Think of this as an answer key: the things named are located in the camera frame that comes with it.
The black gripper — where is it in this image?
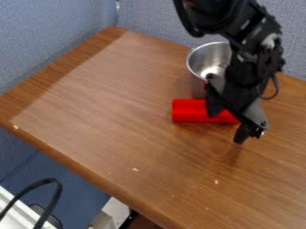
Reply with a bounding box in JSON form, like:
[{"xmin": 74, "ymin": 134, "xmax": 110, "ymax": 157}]
[{"xmin": 206, "ymin": 74, "xmax": 269, "ymax": 144}]

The red plastic block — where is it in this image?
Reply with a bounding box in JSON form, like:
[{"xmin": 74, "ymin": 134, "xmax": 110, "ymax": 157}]
[{"xmin": 173, "ymin": 99, "xmax": 240, "ymax": 124}]

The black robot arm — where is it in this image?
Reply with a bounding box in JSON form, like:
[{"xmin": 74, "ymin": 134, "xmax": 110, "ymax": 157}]
[{"xmin": 173, "ymin": 0, "xmax": 286, "ymax": 144}]

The metal pot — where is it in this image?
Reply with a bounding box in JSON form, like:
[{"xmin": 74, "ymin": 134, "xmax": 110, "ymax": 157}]
[{"xmin": 186, "ymin": 41, "xmax": 234, "ymax": 101}]

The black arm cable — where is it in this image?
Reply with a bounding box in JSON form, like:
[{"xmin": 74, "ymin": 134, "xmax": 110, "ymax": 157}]
[{"xmin": 171, "ymin": 0, "xmax": 208, "ymax": 38}]

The white table frame part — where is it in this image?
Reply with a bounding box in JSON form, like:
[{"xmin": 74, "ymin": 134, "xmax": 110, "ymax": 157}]
[{"xmin": 87, "ymin": 198, "xmax": 131, "ymax": 229}]

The black cable loop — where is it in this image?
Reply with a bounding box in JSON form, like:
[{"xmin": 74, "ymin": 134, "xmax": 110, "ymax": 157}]
[{"xmin": 0, "ymin": 177, "xmax": 65, "ymax": 229}]

